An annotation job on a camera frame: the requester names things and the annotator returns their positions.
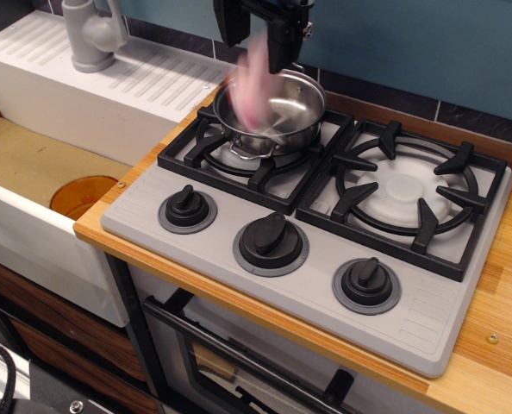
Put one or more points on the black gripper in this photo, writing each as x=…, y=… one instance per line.
x=287, y=26

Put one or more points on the pink stuffed pig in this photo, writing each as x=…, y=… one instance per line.
x=251, y=87

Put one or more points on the stainless steel pan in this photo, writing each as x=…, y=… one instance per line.
x=294, y=121

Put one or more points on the black left stove knob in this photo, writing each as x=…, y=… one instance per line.
x=187, y=211

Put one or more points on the black stove knob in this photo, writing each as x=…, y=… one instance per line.
x=187, y=211
x=271, y=246
x=366, y=286

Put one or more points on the black middle stove knob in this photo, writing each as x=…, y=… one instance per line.
x=271, y=246

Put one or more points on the grey toy stove top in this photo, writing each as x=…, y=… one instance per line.
x=418, y=333

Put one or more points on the black right stove knob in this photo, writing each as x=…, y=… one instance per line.
x=366, y=286

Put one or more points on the black left burner grate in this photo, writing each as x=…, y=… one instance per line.
x=201, y=153

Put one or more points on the black burner grate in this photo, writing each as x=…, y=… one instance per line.
x=428, y=203
x=201, y=153

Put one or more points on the grey toy faucet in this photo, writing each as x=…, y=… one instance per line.
x=93, y=38

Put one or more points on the white toy sink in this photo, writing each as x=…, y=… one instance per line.
x=58, y=125

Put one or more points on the black right burner grate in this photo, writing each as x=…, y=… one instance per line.
x=428, y=203

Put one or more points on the orange plastic plate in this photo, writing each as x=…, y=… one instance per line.
x=76, y=197

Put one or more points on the white oven door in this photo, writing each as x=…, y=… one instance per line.
x=231, y=365

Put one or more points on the wooden drawer front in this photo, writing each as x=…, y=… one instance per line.
x=78, y=347

